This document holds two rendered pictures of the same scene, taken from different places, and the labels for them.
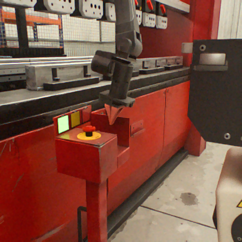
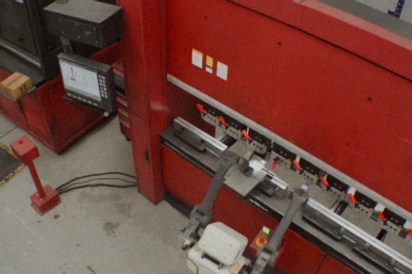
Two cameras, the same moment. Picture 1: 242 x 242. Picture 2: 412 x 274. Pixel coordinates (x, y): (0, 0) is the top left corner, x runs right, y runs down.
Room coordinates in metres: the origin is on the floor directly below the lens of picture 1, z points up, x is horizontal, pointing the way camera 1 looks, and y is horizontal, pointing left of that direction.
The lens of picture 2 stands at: (0.47, -1.42, 3.14)
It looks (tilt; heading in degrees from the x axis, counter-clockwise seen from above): 44 degrees down; 96
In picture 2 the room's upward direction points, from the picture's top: 3 degrees clockwise
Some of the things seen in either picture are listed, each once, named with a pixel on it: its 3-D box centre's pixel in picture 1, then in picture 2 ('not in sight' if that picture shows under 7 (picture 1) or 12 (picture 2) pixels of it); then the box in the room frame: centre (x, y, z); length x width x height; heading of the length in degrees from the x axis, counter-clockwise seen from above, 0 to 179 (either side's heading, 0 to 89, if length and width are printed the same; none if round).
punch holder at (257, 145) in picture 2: not in sight; (259, 138); (0.61, 0.59, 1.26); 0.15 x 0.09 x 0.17; 147
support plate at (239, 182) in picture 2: not in sight; (245, 178); (0.56, 0.45, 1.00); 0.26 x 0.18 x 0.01; 57
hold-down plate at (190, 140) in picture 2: not in sight; (189, 141); (0.10, 0.85, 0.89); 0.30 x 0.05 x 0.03; 147
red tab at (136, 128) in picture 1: (138, 128); not in sight; (1.41, -0.11, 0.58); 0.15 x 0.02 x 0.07; 147
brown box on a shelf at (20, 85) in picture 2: not in sight; (14, 84); (-1.54, 1.13, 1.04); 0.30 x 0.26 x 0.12; 152
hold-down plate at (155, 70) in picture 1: (152, 70); not in sight; (1.79, -0.23, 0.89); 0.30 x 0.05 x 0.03; 147
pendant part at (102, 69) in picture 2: not in sight; (89, 80); (-0.63, 0.80, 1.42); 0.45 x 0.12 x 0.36; 162
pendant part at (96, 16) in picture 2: not in sight; (89, 60); (-0.65, 0.90, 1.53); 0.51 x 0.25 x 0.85; 162
